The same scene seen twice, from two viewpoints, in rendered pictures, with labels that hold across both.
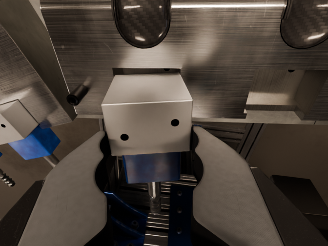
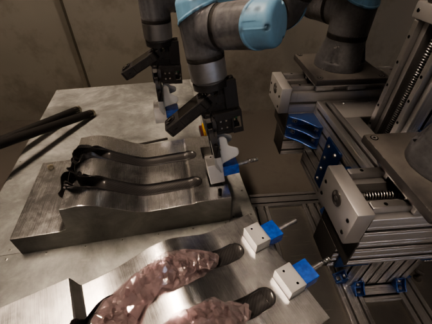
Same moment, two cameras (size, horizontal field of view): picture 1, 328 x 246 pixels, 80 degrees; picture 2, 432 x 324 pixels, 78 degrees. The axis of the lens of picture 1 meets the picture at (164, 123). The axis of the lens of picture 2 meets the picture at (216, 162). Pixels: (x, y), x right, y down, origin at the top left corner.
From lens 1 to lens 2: 0.61 m
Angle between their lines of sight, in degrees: 56
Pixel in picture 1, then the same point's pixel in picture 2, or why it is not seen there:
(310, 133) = (290, 168)
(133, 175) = (234, 162)
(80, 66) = (211, 194)
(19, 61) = (222, 229)
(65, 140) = not seen: outside the picture
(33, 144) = (266, 225)
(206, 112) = not seen: hidden behind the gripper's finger
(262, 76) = not seen: hidden behind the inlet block
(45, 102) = (240, 224)
